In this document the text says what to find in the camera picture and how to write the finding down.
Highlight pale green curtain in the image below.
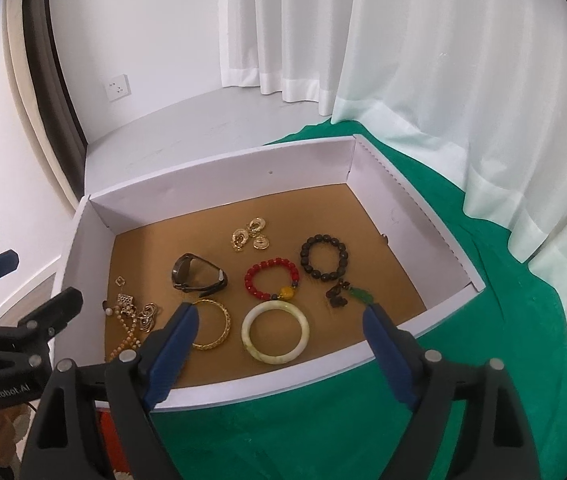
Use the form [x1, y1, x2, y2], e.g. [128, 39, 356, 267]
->
[331, 0, 567, 381]

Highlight peach bead chain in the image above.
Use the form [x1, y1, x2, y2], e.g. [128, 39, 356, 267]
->
[106, 310, 143, 362]

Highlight dark bead bracelet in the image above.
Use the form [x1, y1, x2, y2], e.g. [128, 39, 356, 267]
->
[300, 232, 350, 281]

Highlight red bead bracelet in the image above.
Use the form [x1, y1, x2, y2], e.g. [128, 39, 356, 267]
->
[244, 257, 300, 303]

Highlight green pendant bead charm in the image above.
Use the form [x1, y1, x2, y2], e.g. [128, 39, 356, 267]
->
[326, 280, 377, 311]

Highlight gold swirl earrings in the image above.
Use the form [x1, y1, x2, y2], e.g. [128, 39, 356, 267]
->
[135, 301, 163, 335]

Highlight pale jade bangle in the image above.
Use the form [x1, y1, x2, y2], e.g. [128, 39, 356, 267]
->
[241, 300, 310, 365]

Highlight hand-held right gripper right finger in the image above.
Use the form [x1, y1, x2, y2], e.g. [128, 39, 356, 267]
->
[362, 302, 541, 480]

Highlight white cardboard box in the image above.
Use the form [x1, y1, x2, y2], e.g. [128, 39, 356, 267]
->
[54, 132, 487, 413]

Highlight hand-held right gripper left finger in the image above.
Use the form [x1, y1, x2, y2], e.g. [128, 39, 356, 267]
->
[18, 302, 200, 480]

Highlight green cloth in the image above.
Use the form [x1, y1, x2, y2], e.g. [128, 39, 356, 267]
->
[151, 119, 567, 480]

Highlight dark wristwatch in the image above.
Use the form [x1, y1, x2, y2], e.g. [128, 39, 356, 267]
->
[171, 252, 229, 297]

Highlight gold bangle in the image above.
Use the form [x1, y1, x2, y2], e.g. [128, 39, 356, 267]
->
[191, 299, 232, 351]

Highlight white wall socket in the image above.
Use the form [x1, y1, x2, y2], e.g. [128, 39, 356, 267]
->
[106, 74, 130, 102]

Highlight red object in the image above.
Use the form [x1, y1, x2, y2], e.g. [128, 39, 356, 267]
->
[94, 400, 125, 480]

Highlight white curtain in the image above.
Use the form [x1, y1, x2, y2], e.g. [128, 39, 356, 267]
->
[218, 0, 359, 117]

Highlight door frame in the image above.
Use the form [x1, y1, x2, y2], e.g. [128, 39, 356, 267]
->
[1, 0, 89, 211]

